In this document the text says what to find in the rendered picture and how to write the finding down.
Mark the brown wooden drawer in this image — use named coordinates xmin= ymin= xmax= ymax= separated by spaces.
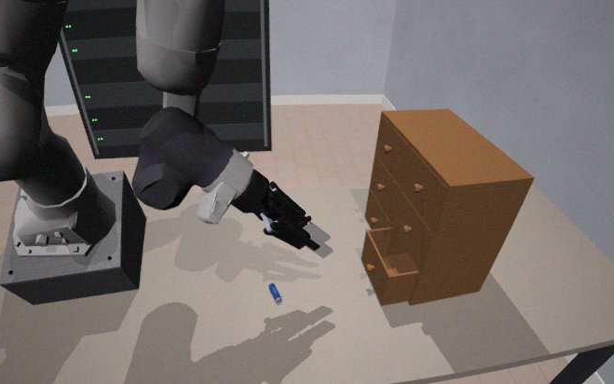
xmin=376 ymin=117 xmax=409 ymax=183
xmin=403 ymin=148 xmax=447 ymax=230
xmin=366 ymin=189 xmax=391 ymax=229
xmin=393 ymin=191 xmax=432 ymax=269
xmin=371 ymin=156 xmax=400 ymax=221
xmin=362 ymin=227 xmax=420 ymax=306

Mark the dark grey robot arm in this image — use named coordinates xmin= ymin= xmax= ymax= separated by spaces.
xmin=0 ymin=0 xmax=253 ymax=257

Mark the blue aa battery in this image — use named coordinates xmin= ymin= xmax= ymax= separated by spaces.
xmin=268 ymin=283 xmax=282 ymax=303

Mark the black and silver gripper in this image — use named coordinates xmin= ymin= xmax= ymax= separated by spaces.
xmin=231 ymin=169 xmax=333 ymax=258

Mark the brown wooden chest of drawers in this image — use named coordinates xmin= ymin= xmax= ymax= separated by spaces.
xmin=364 ymin=109 xmax=535 ymax=306

